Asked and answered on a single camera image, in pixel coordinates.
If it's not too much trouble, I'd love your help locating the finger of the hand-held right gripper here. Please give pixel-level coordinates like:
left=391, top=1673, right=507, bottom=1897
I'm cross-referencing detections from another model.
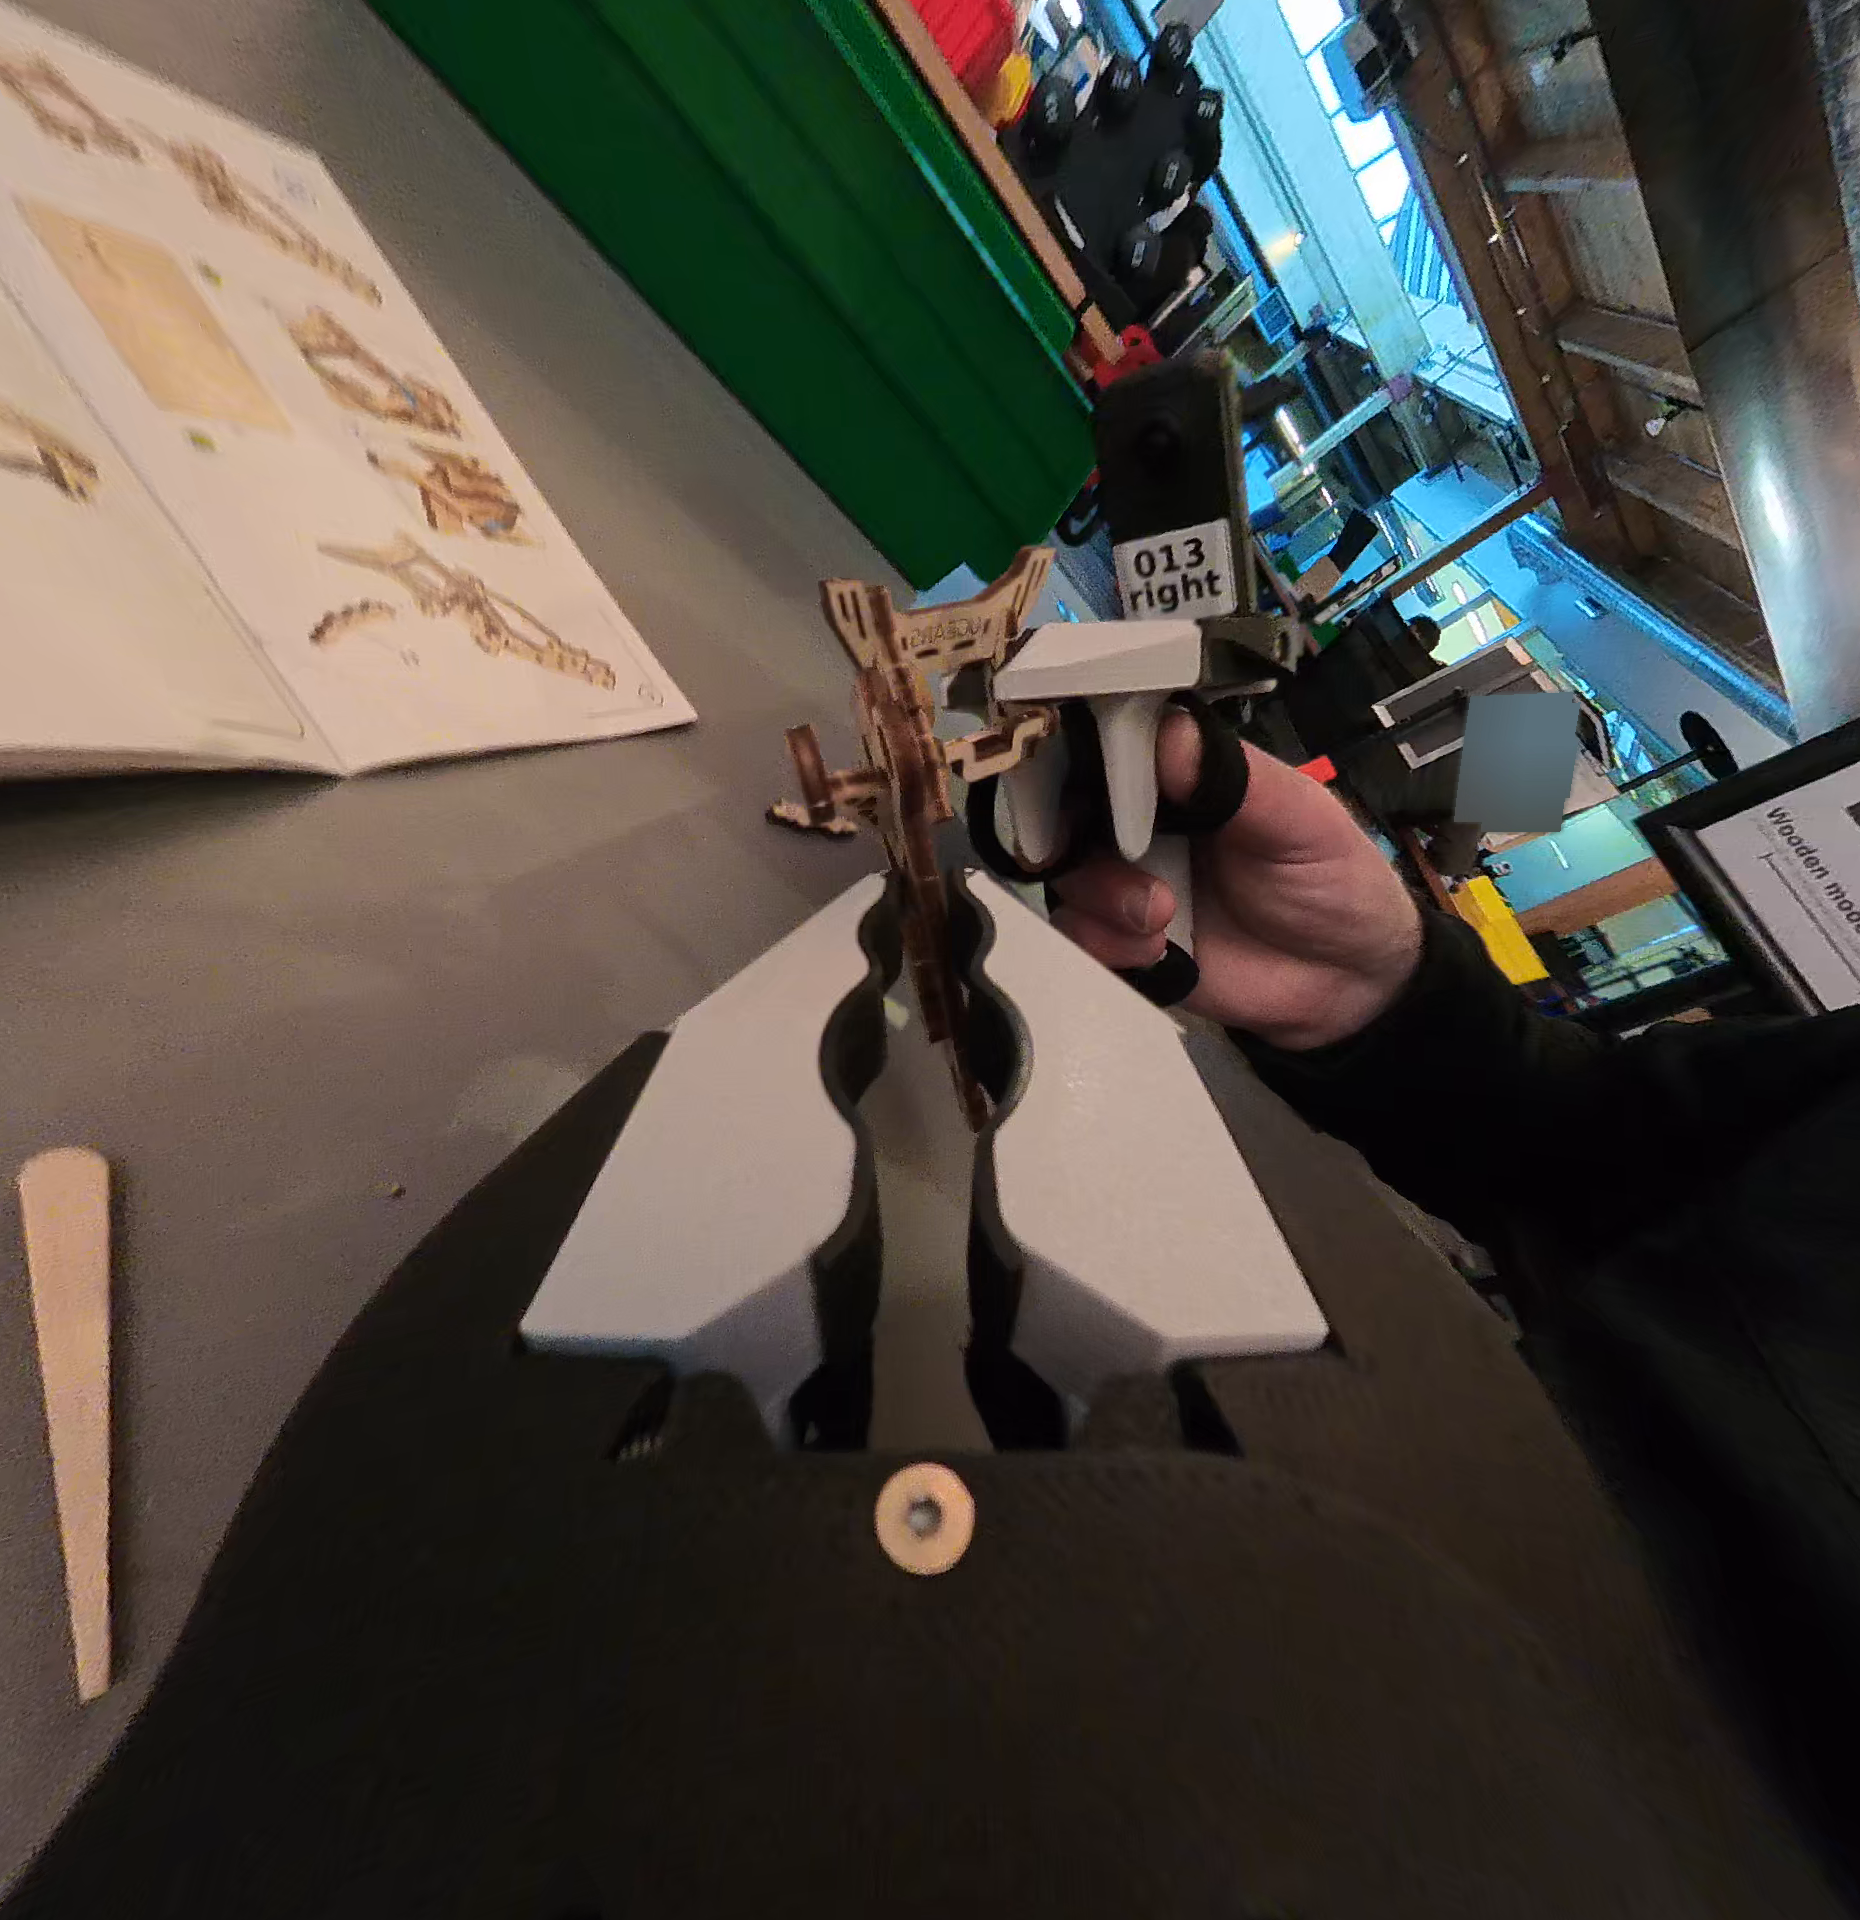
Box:
left=942, top=620, right=1211, bottom=717

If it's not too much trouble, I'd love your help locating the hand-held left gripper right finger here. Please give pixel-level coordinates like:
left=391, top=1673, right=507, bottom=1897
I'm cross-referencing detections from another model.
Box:
left=950, top=869, right=1332, bottom=1448

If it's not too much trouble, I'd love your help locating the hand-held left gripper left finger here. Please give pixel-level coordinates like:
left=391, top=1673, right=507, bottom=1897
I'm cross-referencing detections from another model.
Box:
left=520, top=873, right=889, bottom=1448

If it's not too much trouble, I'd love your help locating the wooden model assembly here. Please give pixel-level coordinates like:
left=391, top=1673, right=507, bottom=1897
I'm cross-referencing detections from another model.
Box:
left=766, top=546, right=1062, bottom=1136

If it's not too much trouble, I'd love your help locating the person's right forearm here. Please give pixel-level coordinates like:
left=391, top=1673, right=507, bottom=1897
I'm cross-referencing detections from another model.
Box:
left=1228, top=900, right=1860, bottom=1442

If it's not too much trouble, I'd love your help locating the person's right hand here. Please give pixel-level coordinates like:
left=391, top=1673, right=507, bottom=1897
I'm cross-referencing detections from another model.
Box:
left=1045, top=715, right=1430, bottom=1053

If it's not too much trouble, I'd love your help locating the rack of black dumbbells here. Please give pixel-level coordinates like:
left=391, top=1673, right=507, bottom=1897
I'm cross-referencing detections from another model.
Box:
left=1017, top=18, right=1229, bottom=330

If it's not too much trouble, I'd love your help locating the green cabinet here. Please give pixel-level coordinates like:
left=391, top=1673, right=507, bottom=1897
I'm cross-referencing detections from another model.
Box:
left=365, top=0, right=1098, bottom=591

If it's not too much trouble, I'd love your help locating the yellow box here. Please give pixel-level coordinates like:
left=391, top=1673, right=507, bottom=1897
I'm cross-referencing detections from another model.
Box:
left=1452, top=875, right=1550, bottom=986

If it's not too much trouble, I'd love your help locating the smooth silver pipe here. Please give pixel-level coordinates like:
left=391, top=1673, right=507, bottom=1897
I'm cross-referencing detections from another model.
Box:
left=1680, top=247, right=1860, bottom=740

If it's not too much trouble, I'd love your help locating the tapered wooden stick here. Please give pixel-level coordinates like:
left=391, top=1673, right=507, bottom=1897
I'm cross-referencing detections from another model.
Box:
left=15, top=1145, right=120, bottom=1705

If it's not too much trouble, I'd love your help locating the black framed sign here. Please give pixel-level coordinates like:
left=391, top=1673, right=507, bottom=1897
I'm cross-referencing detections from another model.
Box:
left=1631, top=715, right=1860, bottom=1023

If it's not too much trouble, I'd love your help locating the paper instruction booklet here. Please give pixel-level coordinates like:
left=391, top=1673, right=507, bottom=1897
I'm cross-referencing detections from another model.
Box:
left=0, top=0, right=700, bottom=786

